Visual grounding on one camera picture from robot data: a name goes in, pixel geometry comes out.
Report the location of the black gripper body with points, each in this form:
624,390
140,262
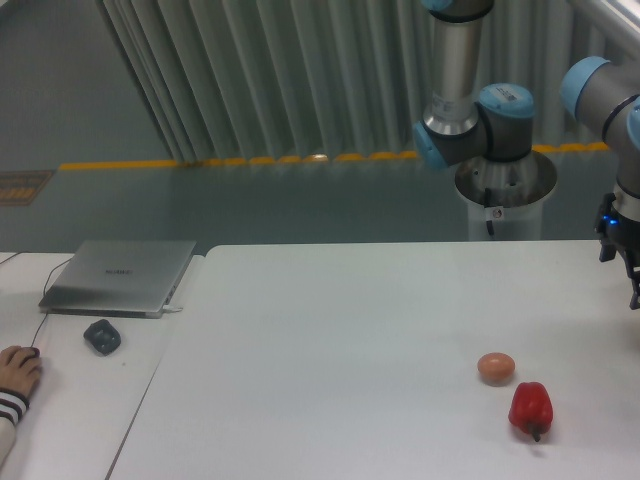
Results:
610,223

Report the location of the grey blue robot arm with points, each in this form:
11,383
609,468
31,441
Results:
487,134

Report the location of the striped cream sleeve forearm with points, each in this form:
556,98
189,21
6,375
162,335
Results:
13,408

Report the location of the red bell pepper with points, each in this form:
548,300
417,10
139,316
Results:
531,410

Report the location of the person's hand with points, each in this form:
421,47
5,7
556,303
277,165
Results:
20,373

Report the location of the brown egg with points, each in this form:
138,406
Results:
496,368

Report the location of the silver closed laptop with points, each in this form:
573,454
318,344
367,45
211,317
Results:
120,278

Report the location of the small black plastic gadget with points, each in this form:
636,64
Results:
103,337

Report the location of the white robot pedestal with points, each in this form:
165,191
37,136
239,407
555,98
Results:
505,201

